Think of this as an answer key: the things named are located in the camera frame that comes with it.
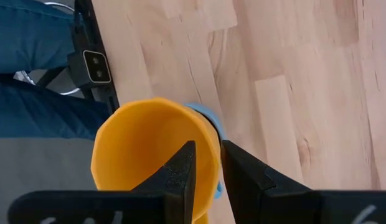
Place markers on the black table-level camera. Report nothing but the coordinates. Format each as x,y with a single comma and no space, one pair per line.
93,67

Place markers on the black aluminium rig frame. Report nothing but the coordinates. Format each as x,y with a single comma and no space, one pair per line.
87,31

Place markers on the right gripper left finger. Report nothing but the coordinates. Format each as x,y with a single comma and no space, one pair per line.
168,199

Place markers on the yellow mug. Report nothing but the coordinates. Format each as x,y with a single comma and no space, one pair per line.
143,149

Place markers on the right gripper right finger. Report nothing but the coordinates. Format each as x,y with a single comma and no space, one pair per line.
274,202

